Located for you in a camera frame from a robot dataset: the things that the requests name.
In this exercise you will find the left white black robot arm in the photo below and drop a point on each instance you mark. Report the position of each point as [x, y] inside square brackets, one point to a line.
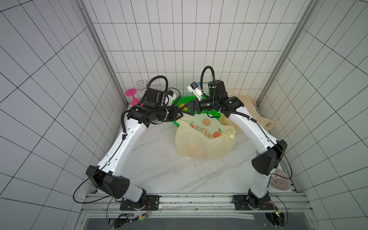
[107, 175]

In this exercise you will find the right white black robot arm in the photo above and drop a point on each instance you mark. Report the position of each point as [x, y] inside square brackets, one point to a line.
[271, 150]

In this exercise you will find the yellow printed plastic bag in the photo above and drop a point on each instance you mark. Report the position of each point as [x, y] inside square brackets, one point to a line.
[201, 137]

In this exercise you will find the aluminium mounting rail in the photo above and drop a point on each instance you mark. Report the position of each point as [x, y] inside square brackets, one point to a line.
[204, 205]

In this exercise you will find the green plastic basket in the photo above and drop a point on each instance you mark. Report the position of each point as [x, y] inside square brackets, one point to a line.
[183, 100]

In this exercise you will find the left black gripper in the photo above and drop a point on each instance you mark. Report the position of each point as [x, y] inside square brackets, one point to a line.
[173, 117]

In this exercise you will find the silver metal glass rack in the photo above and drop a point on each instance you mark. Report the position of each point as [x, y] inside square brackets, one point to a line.
[157, 84]

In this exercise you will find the pink plastic wine glass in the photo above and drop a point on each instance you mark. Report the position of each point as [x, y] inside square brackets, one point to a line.
[133, 94]

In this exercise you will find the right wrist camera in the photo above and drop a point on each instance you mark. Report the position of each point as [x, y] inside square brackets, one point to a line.
[195, 88]

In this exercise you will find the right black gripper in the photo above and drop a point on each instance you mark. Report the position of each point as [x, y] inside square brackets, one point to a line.
[194, 106]

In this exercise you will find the plain beige plastic bag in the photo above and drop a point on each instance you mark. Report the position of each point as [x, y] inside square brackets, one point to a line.
[250, 104]

